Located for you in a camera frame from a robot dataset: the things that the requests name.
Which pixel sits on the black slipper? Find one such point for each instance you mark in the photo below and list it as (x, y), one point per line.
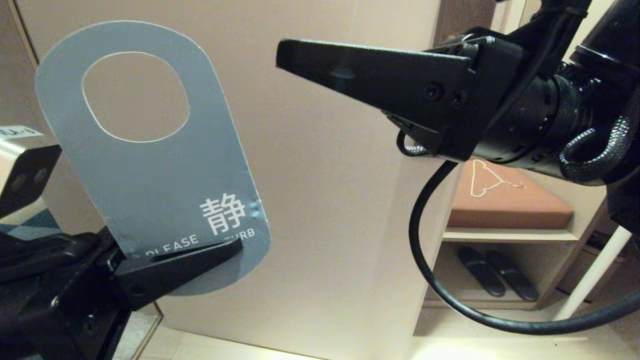
(482, 272)
(512, 276)

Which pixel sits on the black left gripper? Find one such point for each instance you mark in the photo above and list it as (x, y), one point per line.
(50, 310)

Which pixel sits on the white table leg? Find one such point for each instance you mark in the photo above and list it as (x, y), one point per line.
(595, 270)

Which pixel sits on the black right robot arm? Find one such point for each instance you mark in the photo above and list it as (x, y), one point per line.
(615, 40)

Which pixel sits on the brown seat cushion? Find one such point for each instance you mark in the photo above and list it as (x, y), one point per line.
(520, 210)

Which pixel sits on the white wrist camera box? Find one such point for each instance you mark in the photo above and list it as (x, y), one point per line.
(20, 170)

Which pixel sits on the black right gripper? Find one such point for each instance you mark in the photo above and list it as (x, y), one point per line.
(505, 100)

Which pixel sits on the brown metal lock plate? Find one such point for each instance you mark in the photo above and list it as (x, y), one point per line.
(462, 15)

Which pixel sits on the blue do-not-disturb door hanger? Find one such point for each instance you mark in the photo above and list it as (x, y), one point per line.
(150, 190)

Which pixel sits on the beige room door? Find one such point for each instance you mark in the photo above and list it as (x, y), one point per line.
(325, 200)

